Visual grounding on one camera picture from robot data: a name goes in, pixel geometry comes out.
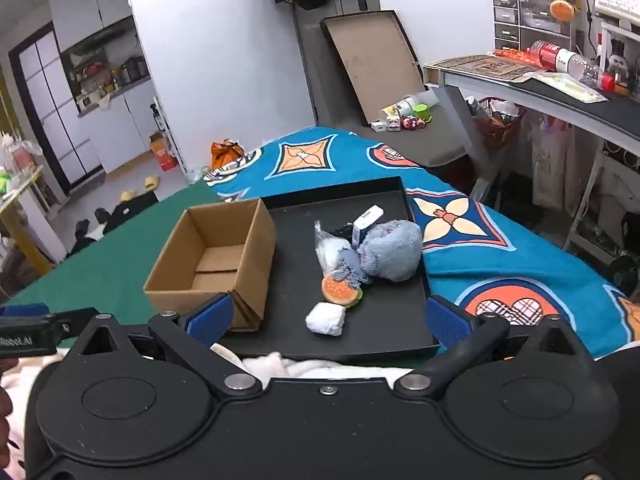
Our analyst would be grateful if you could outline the fluffy blue plush toy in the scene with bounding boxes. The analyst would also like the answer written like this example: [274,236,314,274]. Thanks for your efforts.
[357,221,424,282]

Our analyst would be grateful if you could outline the orange cardboard box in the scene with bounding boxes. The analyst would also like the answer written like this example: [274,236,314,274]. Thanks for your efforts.
[149,132,179,172]

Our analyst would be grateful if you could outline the small blue knitted toy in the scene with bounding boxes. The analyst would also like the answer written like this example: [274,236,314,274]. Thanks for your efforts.
[334,248,373,287]

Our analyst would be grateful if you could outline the white soft foam block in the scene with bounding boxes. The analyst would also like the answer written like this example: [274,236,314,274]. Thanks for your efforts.
[305,302,347,336]

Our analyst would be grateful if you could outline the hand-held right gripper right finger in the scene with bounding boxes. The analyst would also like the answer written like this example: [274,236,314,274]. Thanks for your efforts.
[395,295,596,396]

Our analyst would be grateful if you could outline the clear bag of white filling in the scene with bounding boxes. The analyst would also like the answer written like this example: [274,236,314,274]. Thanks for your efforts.
[314,220,353,272]

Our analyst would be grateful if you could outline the red plastic basket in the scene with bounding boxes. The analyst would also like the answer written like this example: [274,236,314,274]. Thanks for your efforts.
[471,97,527,150]

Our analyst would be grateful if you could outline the black tray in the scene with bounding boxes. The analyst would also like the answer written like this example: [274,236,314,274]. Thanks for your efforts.
[219,176,441,361]

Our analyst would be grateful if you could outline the small white and blue box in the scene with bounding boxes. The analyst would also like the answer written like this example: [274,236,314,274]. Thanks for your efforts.
[351,205,384,249]

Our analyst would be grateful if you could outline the plastic bottle with red label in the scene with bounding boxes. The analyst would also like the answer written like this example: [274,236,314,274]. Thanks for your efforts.
[529,40,617,92]

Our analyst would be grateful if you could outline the green and white packet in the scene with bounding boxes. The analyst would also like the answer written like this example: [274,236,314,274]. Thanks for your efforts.
[524,70,609,104]

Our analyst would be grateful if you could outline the burger plush toy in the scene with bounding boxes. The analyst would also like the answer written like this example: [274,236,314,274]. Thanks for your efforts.
[321,273,364,309]

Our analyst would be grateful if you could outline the white fluffy clothing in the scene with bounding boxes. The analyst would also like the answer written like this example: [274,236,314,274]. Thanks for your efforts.
[0,344,416,480]

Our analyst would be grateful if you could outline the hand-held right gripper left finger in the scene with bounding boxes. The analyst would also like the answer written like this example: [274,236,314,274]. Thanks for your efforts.
[65,292,263,396]

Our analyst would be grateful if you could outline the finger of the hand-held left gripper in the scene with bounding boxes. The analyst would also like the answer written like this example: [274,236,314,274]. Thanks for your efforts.
[54,307,101,335]

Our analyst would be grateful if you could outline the blue printed blanket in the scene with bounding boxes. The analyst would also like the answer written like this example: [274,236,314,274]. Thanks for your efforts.
[204,127,640,361]

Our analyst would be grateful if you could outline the orange bag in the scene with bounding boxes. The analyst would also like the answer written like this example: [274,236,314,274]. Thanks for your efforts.
[210,139,246,169]

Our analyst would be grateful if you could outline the white kitchen cabinet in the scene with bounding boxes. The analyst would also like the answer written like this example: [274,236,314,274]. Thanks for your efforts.
[47,0,175,177]

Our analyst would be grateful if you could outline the black shoes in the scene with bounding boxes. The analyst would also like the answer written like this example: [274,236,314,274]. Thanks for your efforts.
[74,207,115,252]

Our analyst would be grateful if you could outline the grey door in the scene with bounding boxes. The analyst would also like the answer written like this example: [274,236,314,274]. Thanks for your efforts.
[291,0,382,127]

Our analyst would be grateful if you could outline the green bed sheet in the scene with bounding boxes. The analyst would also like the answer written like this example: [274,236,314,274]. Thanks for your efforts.
[0,180,261,311]

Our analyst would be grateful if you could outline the black-framed sliding door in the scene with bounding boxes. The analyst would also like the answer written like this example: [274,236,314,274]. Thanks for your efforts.
[8,22,107,192]

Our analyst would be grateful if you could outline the grey desk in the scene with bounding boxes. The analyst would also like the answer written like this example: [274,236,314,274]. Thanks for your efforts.
[422,54,640,261]

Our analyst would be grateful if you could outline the grey drawer organiser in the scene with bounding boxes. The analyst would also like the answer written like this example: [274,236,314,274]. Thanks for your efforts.
[492,0,583,54]

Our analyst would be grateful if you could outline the brown printed board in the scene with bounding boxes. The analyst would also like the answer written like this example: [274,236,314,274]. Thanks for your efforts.
[429,54,533,82]

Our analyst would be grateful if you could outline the white jar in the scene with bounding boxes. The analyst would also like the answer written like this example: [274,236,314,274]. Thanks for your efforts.
[381,95,420,117]

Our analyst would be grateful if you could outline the yellow table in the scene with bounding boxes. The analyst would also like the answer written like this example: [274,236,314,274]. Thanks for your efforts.
[0,164,57,267]

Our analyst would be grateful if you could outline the beige tote bag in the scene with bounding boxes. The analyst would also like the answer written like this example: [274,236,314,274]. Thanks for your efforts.
[529,114,577,207]

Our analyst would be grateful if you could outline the white wire rack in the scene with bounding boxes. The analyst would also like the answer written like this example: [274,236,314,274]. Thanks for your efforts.
[149,99,187,172]

